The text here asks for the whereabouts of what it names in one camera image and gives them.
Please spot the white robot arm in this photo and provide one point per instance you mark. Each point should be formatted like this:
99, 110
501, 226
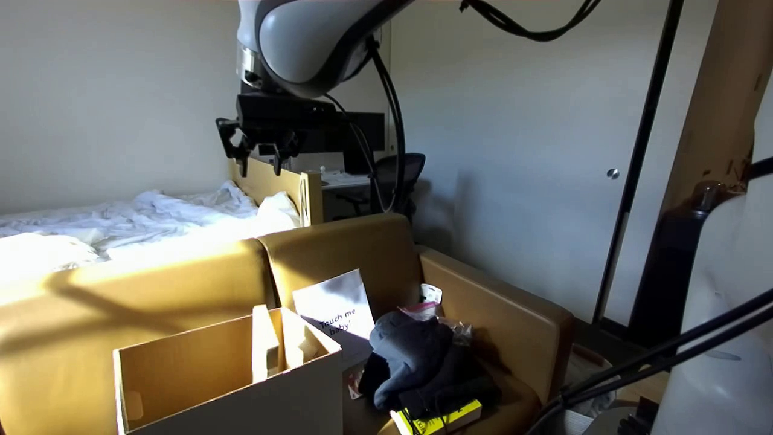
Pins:
302, 50

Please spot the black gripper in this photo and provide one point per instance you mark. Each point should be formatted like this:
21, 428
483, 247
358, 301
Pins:
261, 119

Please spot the white cardboard box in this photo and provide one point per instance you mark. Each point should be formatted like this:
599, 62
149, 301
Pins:
265, 374

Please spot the dark blue hoodie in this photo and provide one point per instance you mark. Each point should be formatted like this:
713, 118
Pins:
419, 367

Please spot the bed with white bedding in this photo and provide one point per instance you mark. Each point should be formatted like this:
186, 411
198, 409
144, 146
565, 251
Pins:
156, 223

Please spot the wooden bed footboard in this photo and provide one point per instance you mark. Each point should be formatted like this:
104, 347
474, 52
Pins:
260, 179

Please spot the yellow black object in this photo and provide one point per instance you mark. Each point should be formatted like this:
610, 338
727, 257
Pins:
445, 425

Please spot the black computer monitor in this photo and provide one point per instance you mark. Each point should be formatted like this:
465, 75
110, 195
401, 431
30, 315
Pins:
336, 133

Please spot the tan couch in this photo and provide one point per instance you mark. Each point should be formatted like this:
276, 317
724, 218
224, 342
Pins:
59, 332

